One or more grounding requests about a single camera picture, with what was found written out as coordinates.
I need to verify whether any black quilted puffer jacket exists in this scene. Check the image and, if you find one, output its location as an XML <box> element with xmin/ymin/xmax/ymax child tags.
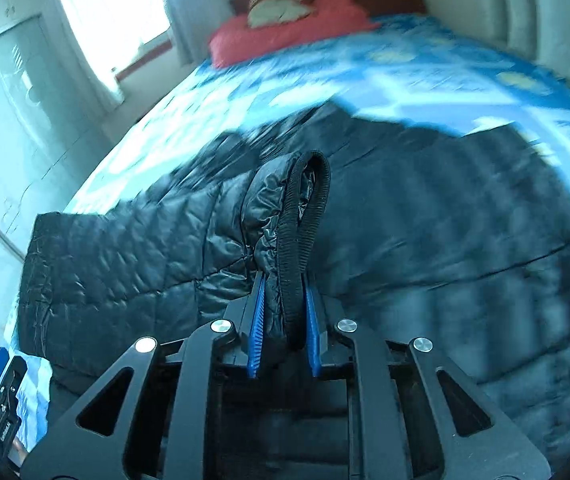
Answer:
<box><xmin>16</xmin><ymin>104</ymin><xmax>570</xmax><ymax>468</ymax></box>

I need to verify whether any white wardrobe with glass doors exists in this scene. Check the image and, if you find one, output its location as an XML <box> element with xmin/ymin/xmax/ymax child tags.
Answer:
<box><xmin>0</xmin><ymin>18</ymin><xmax>110</xmax><ymax>342</ymax></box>

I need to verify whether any blue patterned bed cover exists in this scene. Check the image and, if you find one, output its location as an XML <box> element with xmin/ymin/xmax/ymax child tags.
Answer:
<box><xmin>8</xmin><ymin>14</ymin><xmax>570</xmax><ymax>448</ymax></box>

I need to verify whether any red pillow with white print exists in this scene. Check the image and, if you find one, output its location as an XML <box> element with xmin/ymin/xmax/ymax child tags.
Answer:
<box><xmin>209</xmin><ymin>0</ymin><xmax>379</xmax><ymax>68</ymax></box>

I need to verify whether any bright window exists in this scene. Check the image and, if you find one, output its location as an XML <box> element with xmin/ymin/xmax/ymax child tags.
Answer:
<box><xmin>61</xmin><ymin>0</ymin><xmax>170</xmax><ymax>84</ymax></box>

